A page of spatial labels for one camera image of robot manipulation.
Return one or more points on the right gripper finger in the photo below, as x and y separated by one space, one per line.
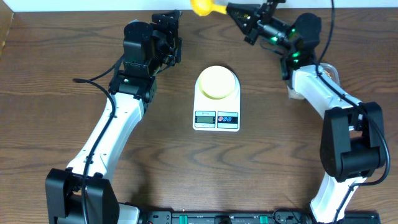
243 23
241 11

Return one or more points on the yellow bowl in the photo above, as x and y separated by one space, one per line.
216 82

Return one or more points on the clear plastic container of soybeans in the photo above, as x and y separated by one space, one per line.
329 73

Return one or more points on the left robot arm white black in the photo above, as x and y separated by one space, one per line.
83 193

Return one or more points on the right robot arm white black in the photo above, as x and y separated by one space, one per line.
352 145

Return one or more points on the yellow measuring scoop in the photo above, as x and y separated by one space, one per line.
206 7

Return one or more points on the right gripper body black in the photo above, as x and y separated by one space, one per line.
275 27

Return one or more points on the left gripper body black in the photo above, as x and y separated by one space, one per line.
165 43

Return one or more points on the white digital kitchen scale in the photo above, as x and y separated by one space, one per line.
217 115

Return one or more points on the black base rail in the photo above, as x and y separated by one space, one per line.
281 215

